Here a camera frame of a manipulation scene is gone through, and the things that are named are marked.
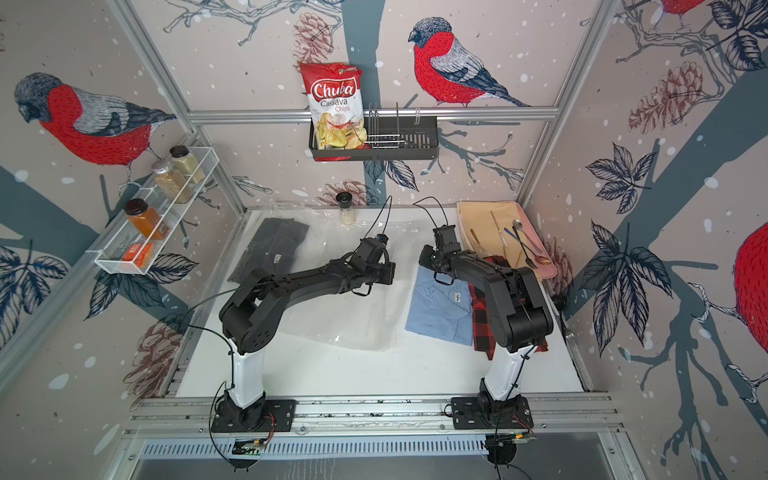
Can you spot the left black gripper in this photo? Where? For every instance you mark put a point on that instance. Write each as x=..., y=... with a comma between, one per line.
x=390, y=272

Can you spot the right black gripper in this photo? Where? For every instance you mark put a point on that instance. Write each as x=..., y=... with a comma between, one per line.
x=423, y=257

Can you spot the clear plastic vacuum bag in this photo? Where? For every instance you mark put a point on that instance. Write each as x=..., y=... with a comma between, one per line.
x=365, y=322

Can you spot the red black plaid shirt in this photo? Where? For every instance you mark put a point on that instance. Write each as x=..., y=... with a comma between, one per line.
x=483, y=340

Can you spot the dark grey pinstripe shirt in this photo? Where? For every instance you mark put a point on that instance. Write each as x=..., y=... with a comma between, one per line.
x=273, y=248

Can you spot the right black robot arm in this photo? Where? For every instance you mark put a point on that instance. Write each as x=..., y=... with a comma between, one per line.
x=515, y=308

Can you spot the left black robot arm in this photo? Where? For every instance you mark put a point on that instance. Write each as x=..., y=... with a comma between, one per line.
x=251, y=316

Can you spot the light blue folded shirt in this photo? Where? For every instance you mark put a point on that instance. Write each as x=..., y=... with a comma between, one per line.
x=441, y=310

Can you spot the red cassava chips bag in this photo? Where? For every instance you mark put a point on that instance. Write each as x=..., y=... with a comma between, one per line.
x=336, y=106

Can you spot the gold spoon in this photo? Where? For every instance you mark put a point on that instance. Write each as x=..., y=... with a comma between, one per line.
x=475, y=237

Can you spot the spice jar on table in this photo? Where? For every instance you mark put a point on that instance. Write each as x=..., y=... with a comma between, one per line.
x=345, y=201

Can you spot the gold chopstick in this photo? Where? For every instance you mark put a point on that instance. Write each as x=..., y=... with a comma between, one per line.
x=499, y=230

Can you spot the silver spoon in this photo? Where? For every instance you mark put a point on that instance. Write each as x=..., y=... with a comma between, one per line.
x=518, y=228

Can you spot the pink tray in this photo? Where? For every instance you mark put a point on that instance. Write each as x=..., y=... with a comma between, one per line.
x=544, y=266

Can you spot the spice jar silver lid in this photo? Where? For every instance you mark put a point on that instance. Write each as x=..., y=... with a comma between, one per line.
x=171, y=182

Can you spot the spice jar black lid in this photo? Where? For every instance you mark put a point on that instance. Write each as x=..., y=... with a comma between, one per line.
x=187, y=164

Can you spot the small orange box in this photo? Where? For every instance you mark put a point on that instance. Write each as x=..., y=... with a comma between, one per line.
x=139, y=254

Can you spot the orange spice jar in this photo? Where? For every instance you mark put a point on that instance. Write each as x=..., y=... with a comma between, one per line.
x=146, y=219

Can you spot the black wire wall basket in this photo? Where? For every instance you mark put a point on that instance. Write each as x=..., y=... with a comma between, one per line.
x=376, y=137

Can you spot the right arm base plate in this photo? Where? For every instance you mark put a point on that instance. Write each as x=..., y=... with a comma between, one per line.
x=476, y=413

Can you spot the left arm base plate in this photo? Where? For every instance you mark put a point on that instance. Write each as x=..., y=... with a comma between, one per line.
x=262, y=416

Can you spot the clear acrylic wall shelf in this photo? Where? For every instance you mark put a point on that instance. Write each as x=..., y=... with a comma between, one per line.
x=109, y=257

